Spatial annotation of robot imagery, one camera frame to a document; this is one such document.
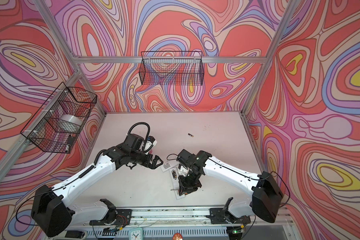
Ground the black white device on rail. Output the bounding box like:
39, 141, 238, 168
64, 230, 87, 240

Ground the small white clock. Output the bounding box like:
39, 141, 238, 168
129, 228, 144, 240

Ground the black wire basket on left wall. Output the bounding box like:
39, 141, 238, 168
21, 83, 98, 154

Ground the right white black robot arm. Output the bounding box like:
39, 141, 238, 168
177, 150, 284, 224

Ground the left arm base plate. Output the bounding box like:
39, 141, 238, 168
90, 209, 132, 227

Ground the white tape roll in basket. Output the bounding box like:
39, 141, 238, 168
57, 115, 83, 133

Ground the black wire basket on wall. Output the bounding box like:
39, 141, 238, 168
139, 51, 205, 86
21, 83, 98, 154

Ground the black wire basket on back wall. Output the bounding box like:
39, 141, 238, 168
139, 51, 205, 86

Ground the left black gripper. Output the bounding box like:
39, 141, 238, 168
129, 149, 165, 169

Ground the red round button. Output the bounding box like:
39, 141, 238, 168
172, 233, 184, 240

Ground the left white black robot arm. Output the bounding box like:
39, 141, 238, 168
31, 145, 164, 238

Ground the battery pair in remote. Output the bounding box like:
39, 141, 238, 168
172, 170, 177, 180

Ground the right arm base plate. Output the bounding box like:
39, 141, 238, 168
206, 208, 251, 226

